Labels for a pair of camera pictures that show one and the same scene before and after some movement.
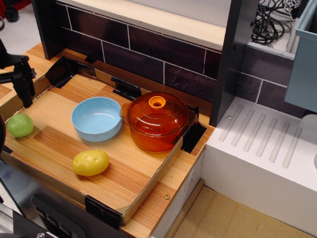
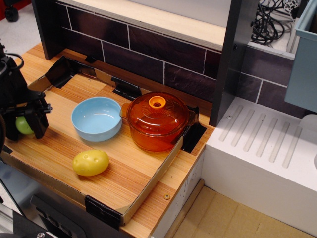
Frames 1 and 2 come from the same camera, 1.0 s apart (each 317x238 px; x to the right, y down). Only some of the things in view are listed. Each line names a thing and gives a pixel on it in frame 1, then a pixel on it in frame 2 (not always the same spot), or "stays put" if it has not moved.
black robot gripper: (23, 77) -> (15, 99)
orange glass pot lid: (157, 114) stays put
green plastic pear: (20, 125) stays put
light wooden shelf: (156, 20) stays put
